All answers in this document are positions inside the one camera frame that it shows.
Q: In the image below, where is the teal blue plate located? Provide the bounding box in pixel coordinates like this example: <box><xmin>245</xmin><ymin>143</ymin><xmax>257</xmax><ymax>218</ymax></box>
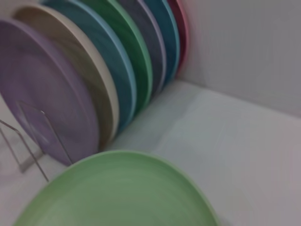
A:
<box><xmin>143</xmin><ymin>0</ymin><xmax>181</xmax><ymax>87</ymax></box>

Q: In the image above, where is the light green plate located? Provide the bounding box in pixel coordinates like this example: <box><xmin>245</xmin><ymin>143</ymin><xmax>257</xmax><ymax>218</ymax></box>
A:
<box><xmin>11</xmin><ymin>150</ymin><xmax>222</xmax><ymax>226</ymax></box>

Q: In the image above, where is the beige plate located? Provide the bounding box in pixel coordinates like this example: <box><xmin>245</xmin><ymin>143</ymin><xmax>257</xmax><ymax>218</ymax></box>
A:
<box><xmin>13</xmin><ymin>5</ymin><xmax>120</xmax><ymax>151</ymax></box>

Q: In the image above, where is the dark green plate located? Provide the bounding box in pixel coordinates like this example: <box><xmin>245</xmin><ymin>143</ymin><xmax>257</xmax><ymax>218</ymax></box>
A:
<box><xmin>79</xmin><ymin>0</ymin><xmax>153</xmax><ymax>111</ymax></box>

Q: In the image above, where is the purple plate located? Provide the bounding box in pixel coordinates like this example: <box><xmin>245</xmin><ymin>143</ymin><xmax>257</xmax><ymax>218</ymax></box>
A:
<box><xmin>0</xmin><ymin>18</ymin><xmax>99</xmax><ymax>167</ymax></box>

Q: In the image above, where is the clear wire plate rack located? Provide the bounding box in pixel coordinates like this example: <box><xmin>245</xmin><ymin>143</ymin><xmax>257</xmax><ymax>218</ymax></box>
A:
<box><xmin>0</xmin><ymin>101</ymin><xmax>73</xmax><ymax>182</ymax></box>

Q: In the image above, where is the light blue plate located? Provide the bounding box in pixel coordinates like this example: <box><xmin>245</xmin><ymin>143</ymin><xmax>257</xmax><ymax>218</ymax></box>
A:
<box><xmin>41</xmin><ymin>0</ymin><xmax>138</xmax><ymax>135</ymax></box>

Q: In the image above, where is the grey violet plate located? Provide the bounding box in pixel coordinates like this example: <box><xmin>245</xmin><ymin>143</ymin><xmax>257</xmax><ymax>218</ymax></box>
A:
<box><xmin>117</xmin><ymin>0</ymin><xmax>167</xmax><ymax>94</ymax></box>

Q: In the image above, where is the red plate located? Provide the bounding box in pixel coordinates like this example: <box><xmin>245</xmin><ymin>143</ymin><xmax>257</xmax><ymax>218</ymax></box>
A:
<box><xmin>168</xmin><ymin>0</ymin><xmax>190</xmax><ymax>73</ymax></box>

